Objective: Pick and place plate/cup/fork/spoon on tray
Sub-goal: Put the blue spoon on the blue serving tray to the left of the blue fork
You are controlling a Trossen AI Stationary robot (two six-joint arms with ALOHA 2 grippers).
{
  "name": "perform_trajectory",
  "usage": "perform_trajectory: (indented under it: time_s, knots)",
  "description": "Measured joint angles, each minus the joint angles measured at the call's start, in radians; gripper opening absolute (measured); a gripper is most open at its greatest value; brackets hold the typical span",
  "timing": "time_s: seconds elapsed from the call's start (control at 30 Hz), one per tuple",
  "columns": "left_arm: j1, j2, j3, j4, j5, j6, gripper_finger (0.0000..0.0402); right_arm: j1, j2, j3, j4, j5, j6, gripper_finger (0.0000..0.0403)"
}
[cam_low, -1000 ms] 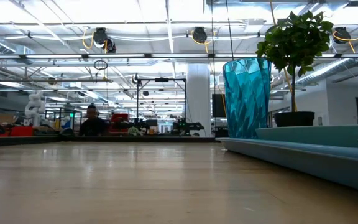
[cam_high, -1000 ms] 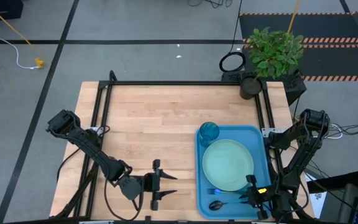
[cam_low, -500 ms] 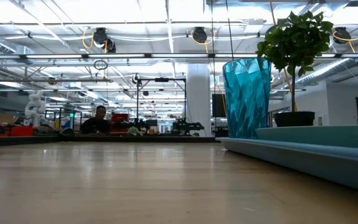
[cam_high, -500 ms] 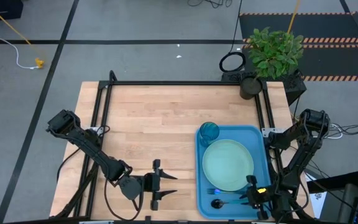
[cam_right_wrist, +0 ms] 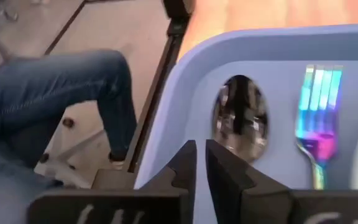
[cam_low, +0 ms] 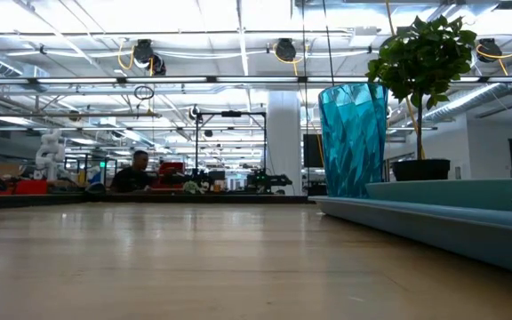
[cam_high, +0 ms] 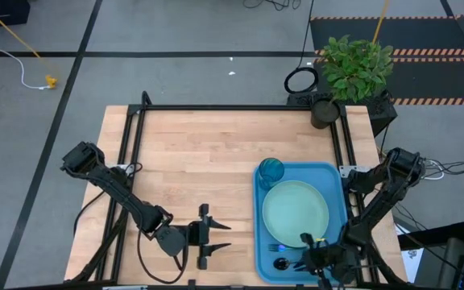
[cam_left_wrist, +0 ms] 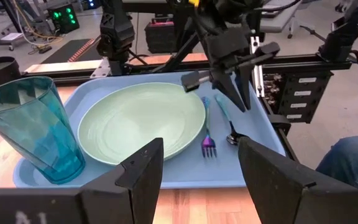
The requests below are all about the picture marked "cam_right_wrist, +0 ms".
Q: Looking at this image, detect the iridescent metal fork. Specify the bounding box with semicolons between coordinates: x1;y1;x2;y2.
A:
294;63;344;190

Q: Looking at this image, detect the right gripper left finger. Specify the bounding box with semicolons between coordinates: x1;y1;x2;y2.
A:
26;139;198;224

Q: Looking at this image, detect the black table edge rail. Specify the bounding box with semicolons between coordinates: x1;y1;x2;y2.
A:
124;0;196;174

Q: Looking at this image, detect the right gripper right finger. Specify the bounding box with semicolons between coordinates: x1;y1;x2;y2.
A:
206;139;358;224

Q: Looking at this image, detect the white bolted base plate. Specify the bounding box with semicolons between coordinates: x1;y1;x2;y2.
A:
34;99;119;189

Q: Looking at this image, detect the person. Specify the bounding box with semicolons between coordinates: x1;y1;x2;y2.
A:
0;49;138;224

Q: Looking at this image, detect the blue plastic tray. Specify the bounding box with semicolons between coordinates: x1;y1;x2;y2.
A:
134;23;358;224

